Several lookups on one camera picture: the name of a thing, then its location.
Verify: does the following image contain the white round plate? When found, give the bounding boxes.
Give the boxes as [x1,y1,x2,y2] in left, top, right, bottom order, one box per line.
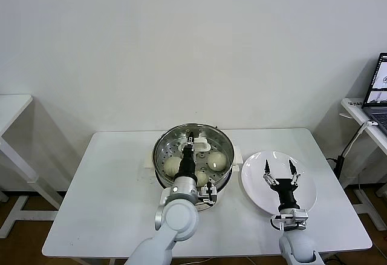
[241,151,318,217]

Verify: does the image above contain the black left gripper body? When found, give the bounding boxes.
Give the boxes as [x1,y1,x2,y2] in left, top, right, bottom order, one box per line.
[177,146,198,178]

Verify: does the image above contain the white laptop charger cable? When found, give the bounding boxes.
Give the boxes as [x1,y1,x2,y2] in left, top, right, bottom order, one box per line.
[343,120,379,160]

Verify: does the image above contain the perforated steel steamer basket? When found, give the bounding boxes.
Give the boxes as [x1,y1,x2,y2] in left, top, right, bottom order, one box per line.
[152,122,236,192]

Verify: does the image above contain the black power strip with cable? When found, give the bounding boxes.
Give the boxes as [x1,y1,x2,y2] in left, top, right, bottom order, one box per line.
[326,155,346,187]

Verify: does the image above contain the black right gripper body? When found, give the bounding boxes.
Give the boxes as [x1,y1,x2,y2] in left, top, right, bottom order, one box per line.
[270,177,301,211]

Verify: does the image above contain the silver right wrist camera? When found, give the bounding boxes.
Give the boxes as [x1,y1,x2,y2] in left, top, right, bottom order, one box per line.
[288,209,310,228]

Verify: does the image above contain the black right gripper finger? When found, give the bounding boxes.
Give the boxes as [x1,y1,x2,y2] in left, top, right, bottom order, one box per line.
[262,160,280,187]
[288,159,302,186]

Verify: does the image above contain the stainless steel steamer pot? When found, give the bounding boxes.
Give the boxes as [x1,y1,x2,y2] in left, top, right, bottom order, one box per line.
[144,122,244,213]

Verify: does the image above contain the grey open laptop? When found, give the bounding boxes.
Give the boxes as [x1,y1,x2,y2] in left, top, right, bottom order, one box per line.
[361,53,387,134]

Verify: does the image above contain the white steamed baozi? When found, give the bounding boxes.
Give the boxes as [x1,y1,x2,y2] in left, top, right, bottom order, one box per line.
[195,170,209,187]
[207,152,228,171]
[164,157,182,177]

